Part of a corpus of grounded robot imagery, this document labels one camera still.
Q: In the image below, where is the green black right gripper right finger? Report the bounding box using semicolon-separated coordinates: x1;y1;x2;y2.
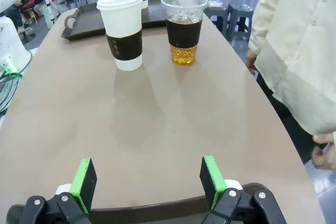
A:
199;155;287;224

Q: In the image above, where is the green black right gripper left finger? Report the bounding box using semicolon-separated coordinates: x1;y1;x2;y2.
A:
19;158;98;224

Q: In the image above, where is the person's right forearm beige sleeve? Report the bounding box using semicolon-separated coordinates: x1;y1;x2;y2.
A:
248;0;272;55

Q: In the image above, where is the brown plastic serving tray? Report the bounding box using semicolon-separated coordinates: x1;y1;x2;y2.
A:
6;182;277;224
60;0;171;41

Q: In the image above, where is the clear plastic iced coffee cup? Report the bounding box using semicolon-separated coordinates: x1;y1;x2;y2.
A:
160;0;209;66

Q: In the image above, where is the person's left hand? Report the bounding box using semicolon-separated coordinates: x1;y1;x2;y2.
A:
311;132;336;170

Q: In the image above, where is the person's right hand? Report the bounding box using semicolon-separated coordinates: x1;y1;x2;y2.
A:
246;50;260;74

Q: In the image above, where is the grey plastic stool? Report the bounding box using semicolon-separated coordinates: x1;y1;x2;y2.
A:
204;6;229;34
227;3;254;41

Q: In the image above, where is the person in beige shirt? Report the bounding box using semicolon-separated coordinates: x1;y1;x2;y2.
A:
248;0;336;137

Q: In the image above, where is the red office chair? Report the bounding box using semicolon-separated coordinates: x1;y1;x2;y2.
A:
5;0;38;38

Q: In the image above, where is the green and black cable bundle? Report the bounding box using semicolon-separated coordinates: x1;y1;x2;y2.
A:
0;50;33;116

